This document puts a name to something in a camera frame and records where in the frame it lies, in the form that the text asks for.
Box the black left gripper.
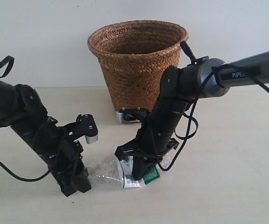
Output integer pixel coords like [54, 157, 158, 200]
[40, 139, 92, 197]

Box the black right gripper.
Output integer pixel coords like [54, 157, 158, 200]
[114, 121, 179, 180]

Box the clear plastic bottle green label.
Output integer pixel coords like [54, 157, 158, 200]
[88, 155, 163, 189]

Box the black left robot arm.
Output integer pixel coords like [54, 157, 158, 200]
[0, 81, 98, 196]

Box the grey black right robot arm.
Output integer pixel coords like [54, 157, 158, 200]
[115, 42, 269, 180]

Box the brown woven wicker basket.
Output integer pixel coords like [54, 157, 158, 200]
[87, 20, 189, 111]

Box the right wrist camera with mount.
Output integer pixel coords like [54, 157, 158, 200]
[116, 107, 150, 124]

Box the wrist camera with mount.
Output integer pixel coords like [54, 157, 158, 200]
[63, 114, 99, 144]
[116, 107, 150, 124]

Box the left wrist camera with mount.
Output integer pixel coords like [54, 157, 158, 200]
[63, 114, 99, 144]

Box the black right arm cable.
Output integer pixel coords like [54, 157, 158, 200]
[134, 41, 269, 172]

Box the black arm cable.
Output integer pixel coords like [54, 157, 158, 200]
[134, 41, 269, 172]
[0, 55, 84, 187]

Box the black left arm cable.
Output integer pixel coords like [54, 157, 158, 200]
[0, 55, 84, 187]

